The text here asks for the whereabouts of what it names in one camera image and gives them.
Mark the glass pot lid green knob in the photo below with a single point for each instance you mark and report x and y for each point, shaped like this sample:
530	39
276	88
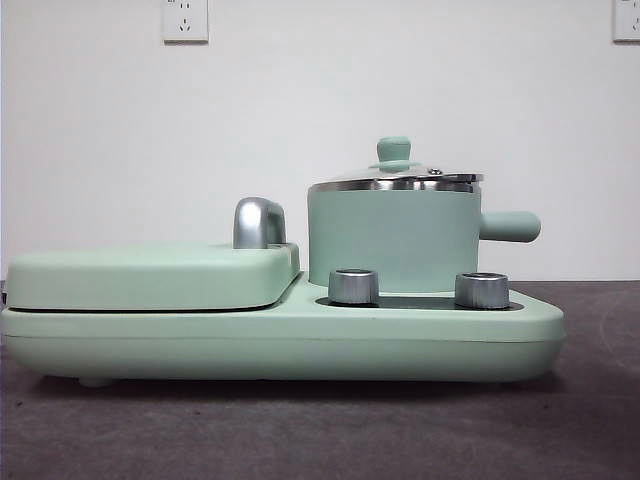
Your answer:
395	150

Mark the silver control knob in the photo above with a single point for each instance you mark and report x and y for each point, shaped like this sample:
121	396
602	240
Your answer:
352	286
482	290

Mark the mint green breakfast machine base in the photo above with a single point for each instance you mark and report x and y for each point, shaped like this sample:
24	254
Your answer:
280	345

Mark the white wall socket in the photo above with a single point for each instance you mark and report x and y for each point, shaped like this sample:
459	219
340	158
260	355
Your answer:
627	20
185	22

